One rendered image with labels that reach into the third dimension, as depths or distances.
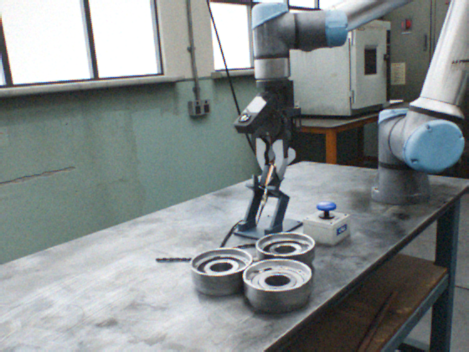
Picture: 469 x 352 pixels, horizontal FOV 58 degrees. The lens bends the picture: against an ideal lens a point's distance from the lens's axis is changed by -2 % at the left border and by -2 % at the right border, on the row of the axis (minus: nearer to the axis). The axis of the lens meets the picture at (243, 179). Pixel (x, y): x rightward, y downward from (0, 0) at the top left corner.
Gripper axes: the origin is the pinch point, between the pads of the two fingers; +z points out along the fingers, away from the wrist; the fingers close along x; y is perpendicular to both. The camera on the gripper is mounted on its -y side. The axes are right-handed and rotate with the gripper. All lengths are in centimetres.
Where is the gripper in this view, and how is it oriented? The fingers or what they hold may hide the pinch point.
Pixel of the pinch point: (271, 173)
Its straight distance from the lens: 94.2
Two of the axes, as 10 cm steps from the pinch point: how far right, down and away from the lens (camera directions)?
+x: -7.7, -1.1, 6.3
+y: 6.3, -2.3, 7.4
